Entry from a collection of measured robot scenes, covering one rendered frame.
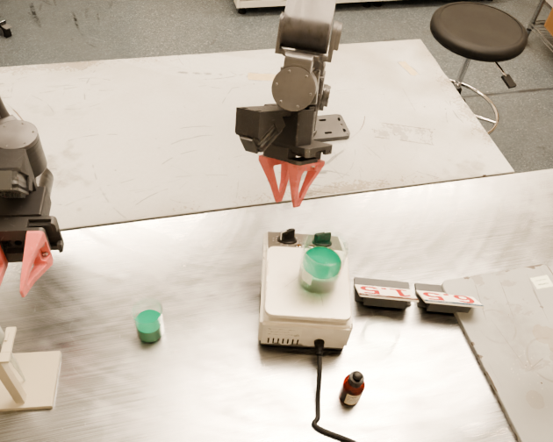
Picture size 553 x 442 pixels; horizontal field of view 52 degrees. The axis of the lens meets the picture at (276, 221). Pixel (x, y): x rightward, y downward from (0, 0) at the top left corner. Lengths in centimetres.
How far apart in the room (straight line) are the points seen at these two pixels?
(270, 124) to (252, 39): 239
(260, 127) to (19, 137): 31
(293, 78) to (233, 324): 37
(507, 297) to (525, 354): 10
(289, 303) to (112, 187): 43
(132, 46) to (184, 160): 202
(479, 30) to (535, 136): 88
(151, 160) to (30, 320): 37
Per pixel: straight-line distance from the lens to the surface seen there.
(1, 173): 76
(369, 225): 102
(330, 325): 80
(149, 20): 328
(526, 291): 102
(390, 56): 144
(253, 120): 76
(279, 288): 80
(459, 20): 223
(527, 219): 114
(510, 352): 94
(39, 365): 87
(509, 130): 291
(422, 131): 124
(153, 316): 85
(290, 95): 74
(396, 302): 91
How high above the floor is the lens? 165
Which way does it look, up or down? 49 degrees down
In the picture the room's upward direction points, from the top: 7 degrees clockwise
